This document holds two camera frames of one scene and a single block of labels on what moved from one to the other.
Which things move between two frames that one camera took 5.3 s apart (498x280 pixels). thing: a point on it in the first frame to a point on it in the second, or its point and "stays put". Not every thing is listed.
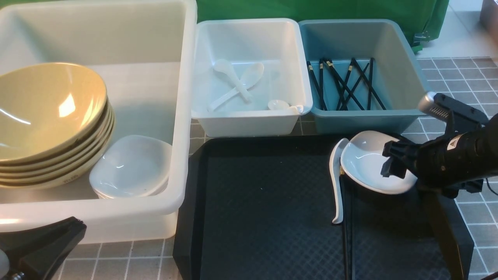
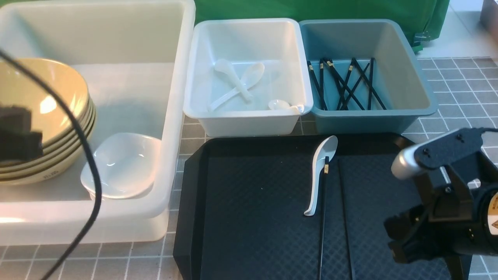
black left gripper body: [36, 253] to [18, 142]
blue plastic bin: [360, 75] stays put
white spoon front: [278, 105] stays put
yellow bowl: [81, 158] to [74, 142]
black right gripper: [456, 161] to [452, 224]
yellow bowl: [35, 185] to [63, 166]
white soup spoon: [334, 168] to [328, 147]
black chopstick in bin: [331, 67] stays put
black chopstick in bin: [370, 83] stays put
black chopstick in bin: [344, 88] stays put
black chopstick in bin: [321, 68] stays put
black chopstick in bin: [361, 71] stays put
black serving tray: [259, 207] stays put
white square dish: [362, 161] to [127, 165]
